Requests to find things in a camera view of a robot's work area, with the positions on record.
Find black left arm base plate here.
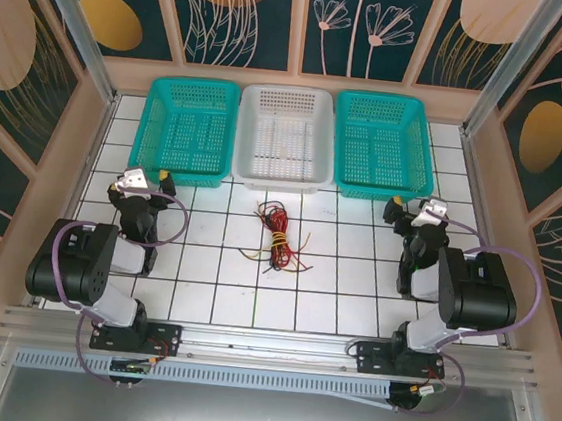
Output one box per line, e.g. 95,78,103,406
88,314,185,360

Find teal perforated plastic basket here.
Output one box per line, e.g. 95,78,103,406
325,88,445,208
126,72,243,192

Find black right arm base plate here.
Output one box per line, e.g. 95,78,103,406
343,337,449,383

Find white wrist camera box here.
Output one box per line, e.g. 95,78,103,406
114,164,154,197
411,195,450,230

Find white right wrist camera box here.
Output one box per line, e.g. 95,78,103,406
411,195,450,230

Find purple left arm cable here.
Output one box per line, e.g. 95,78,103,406
43,180,194,392

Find aluminium mounting rail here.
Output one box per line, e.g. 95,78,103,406
0,297,537,397

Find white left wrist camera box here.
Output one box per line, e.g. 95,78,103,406
114,164,154,197

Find white perforated plastic basket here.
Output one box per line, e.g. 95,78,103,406
229,81,343,199

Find thin black cable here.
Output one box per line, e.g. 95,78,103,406
247,200,313,279

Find grey metal sheet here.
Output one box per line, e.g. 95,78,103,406
0,336,562,421

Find small controller board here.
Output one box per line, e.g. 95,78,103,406
109,357,154,377
409,381,448,402

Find thin yellow cable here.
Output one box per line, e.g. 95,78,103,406
237,199,316,268

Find grey slotted cable duct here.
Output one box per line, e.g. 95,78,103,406
12,340,398,412

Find aluminium frame post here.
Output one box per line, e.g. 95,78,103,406
461,0,562,147
11,0,129,107

